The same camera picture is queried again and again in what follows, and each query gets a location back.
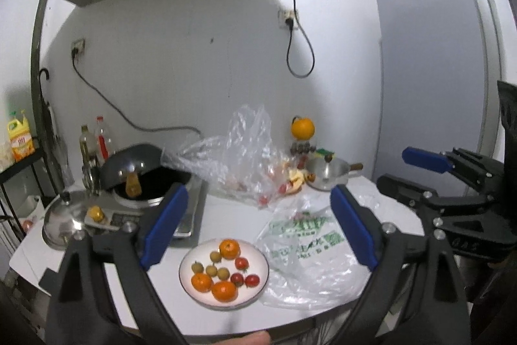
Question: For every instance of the clear box of dates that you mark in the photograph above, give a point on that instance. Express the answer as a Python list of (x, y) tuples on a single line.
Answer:
[(302, 148)]

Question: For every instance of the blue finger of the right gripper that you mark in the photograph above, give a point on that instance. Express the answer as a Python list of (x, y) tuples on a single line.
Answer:
[(412, 193), (427, 160)]

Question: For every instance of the large front mandarin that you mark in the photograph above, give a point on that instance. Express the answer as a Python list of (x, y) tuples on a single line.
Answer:
[(224, 291)]

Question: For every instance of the orange peel pile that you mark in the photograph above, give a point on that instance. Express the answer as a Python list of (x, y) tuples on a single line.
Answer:
[(297, 178)]

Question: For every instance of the clear crumpled plastic bag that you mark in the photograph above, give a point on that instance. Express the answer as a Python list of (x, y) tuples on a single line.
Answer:
[(243, 164)]

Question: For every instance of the white wall socket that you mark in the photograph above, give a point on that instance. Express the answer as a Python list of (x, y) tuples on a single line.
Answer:
[(288, 19)]

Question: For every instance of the steel wok lid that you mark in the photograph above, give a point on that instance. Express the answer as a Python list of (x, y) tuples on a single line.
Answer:
[(64, 216)]

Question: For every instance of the silver induction cooker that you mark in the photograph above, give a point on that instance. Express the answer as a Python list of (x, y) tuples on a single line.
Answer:
[(109, 211)]

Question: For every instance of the large orange on box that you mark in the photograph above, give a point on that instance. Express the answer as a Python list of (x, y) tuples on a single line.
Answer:
[(302, 128)]

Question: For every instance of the green yellow sponge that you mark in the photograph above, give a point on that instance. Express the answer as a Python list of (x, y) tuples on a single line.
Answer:
[(324, 153)]

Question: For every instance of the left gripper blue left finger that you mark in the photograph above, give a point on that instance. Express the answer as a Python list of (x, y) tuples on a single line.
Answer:
[(82, 309)]

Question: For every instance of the dark vertical pipe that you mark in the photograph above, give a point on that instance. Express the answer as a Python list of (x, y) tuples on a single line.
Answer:
[(39, 108)]

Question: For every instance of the grey refrigerator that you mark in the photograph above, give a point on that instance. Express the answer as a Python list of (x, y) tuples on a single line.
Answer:
[(440, 64)]

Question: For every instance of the oil bottle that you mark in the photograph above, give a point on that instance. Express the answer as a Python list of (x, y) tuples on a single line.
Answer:
[(88, 150)]

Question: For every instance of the yellow-green longan fruit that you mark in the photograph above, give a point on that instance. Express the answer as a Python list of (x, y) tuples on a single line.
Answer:
[(197, 267), (215, 257), (223, 274), (211, 270)]

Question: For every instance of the small steel pot with lid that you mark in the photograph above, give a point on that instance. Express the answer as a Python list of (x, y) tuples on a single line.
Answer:
[(326, 172)]

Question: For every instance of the yellow detergent bottle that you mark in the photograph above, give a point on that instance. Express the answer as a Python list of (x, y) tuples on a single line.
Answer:
[(20, 136)]

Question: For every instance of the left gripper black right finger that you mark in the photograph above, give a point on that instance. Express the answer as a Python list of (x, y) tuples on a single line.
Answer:
[(435, 311)]

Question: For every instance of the printed white plastic bag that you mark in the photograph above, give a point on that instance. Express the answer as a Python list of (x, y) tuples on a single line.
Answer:
[(312, 265)]

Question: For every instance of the left wall socket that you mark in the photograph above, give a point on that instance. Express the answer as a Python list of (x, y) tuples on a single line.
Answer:
[(78, 47)]

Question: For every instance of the red cherry tomato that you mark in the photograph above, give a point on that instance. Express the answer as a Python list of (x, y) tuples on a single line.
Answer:
[(241, 263), (252, 280), (237, 279)]

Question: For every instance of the red label bottle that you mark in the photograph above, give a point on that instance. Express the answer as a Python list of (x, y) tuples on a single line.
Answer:
[(105, 143)]

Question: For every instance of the black wok with wooden handle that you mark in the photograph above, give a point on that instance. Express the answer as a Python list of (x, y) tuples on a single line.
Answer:
[(136, 177)]

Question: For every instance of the white round plate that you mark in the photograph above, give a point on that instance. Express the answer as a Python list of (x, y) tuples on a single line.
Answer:
[(257, 265)]

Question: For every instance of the black metal rack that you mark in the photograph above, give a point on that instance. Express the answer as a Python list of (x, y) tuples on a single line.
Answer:
[(29, 178)]

